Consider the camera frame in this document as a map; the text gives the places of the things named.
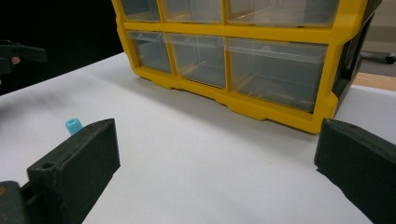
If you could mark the light wooden table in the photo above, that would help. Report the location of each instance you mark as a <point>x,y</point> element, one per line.
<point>376,81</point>

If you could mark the small blue plastic cap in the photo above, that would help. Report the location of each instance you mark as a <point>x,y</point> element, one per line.
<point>73,125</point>

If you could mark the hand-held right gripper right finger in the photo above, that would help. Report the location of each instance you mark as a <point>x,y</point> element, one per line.
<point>361,161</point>

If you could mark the yellow and black organizer cabinet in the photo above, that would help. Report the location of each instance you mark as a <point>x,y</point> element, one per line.
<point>274,32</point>

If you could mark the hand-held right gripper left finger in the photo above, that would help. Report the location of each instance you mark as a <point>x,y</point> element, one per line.
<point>81,161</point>

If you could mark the set of clear cabinet drawers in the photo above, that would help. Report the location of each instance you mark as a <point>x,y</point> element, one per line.
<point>274,71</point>

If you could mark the dark wheeled base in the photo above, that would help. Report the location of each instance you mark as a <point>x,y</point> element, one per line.
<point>376,57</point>

